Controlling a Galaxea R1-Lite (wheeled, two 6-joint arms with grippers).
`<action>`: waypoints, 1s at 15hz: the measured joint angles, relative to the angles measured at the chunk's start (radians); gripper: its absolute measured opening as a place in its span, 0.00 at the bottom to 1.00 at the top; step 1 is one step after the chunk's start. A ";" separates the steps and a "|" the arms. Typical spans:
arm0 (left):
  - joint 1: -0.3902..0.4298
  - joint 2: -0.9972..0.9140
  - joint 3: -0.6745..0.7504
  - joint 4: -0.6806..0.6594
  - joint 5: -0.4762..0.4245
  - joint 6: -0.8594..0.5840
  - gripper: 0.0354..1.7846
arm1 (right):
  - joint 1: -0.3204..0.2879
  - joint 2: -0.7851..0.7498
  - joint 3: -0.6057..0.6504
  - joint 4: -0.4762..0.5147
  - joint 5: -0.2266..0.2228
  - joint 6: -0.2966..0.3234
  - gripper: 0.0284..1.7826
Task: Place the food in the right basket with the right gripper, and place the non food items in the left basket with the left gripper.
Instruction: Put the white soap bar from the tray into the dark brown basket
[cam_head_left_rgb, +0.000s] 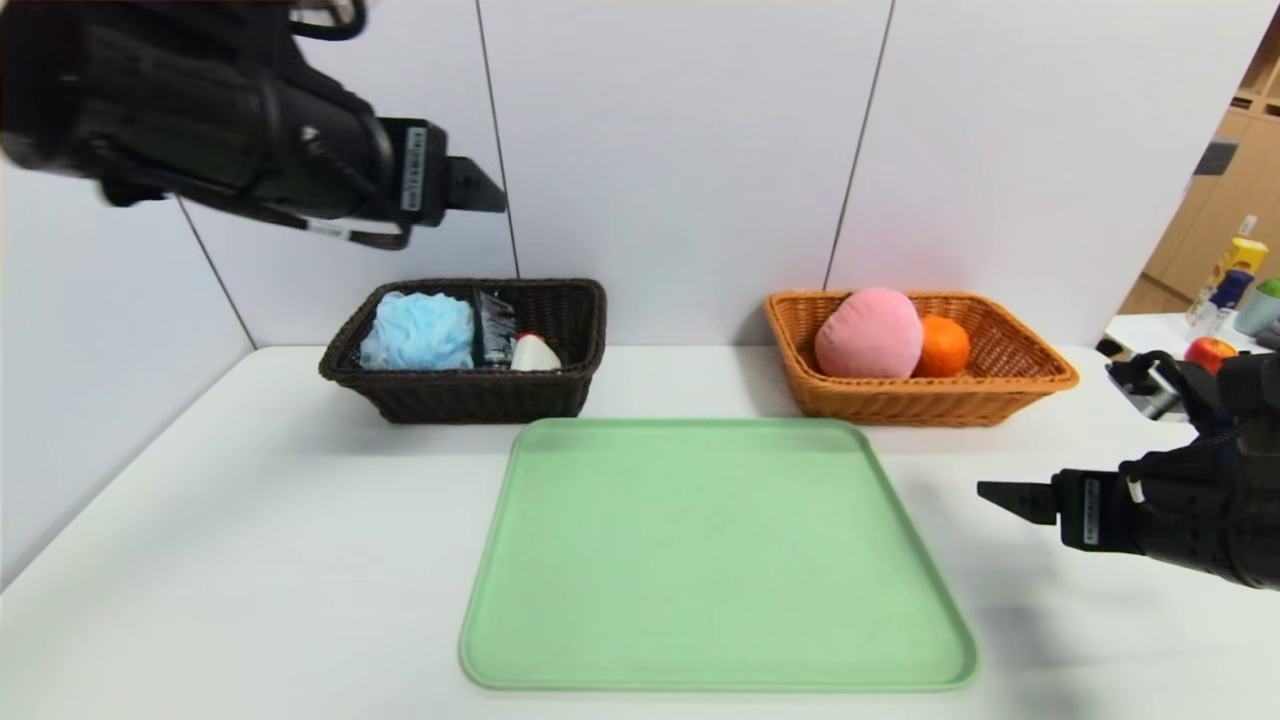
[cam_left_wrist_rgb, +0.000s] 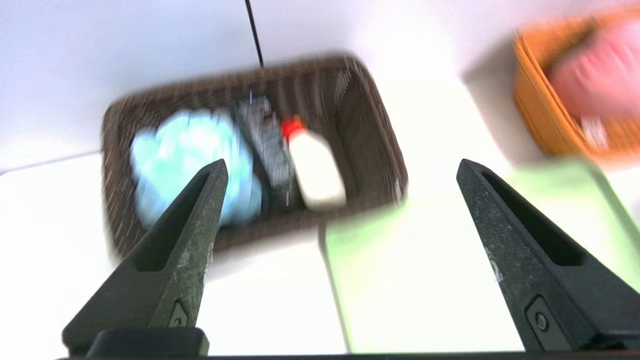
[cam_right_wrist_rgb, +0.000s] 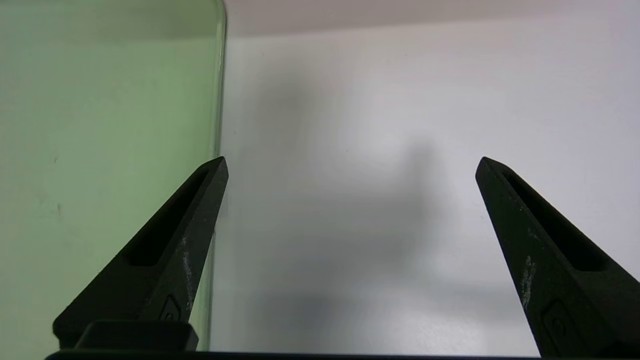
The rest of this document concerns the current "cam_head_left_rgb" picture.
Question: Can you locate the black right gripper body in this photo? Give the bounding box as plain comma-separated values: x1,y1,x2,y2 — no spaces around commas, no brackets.
1051,451,1242,574

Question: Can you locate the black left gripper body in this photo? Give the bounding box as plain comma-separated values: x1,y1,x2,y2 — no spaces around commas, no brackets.
326,102,449,228

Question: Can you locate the black cosmetic tube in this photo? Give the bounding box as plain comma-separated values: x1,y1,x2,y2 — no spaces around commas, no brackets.
472,289,520,368

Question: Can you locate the light blue bath loofah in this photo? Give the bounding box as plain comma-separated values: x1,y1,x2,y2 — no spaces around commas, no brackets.
358,291,477,372

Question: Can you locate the orange fruit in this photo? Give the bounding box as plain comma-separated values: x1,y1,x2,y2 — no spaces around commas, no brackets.
916,315,973,379

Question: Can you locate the white soap bar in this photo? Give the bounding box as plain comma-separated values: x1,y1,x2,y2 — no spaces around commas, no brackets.
509,333,564,373

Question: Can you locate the pink plush peach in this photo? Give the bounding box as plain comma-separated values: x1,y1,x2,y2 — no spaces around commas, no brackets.
814,288,925,380

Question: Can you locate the orange wicker basket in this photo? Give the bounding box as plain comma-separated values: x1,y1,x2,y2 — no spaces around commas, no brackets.
765,290,1081,429

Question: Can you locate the dark brown wicker basket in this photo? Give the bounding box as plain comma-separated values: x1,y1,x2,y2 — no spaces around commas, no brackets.
320,278,609,424

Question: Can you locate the white side table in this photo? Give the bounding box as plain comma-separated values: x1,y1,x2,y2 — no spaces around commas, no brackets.
1105,310,1280,366

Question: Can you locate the red fruit toy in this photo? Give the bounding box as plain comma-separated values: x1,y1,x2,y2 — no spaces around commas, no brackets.
1185,336,1240,374

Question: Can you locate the small blue-capped bottle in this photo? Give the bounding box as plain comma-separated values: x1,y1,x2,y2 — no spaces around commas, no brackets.
1188,268,1256,341

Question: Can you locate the yellow toy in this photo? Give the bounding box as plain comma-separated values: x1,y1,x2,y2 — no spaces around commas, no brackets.
1213,236,1271,291

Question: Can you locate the light green plastic tray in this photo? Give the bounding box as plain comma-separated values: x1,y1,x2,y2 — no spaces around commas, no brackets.
459,417,981,694

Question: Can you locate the grey cabinet plate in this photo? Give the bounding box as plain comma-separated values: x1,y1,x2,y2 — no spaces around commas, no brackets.
1192,138,1241,177

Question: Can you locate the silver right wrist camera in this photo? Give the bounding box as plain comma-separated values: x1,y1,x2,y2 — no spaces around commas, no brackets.
1105,352,1193,423

